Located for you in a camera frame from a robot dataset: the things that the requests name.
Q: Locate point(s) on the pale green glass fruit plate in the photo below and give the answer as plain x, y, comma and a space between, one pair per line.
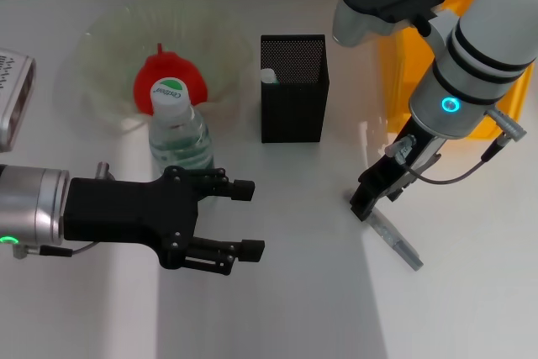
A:
113, 39

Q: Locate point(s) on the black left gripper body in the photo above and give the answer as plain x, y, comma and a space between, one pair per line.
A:
126, 212

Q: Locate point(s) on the grey glitter pen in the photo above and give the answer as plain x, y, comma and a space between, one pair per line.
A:
399, 245

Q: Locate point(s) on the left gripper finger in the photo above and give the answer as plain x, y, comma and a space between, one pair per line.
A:
252, 250
243, 191

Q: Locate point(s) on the clear green-label water bottle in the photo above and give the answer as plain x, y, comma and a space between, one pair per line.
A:
180, 144

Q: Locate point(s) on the black mesh pen holder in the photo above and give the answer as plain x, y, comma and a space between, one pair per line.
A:
294, 111

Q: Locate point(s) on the white rectangular box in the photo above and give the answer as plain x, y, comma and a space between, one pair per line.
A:
12, 102

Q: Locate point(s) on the red-orange toy orange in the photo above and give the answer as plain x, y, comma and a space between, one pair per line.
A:
145, 81

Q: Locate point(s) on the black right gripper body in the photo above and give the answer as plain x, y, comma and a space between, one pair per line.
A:
416, 144

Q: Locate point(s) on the yellow plastic bin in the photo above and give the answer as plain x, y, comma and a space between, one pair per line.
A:
395, 81

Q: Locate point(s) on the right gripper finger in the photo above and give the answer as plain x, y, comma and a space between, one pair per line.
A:
363, 203

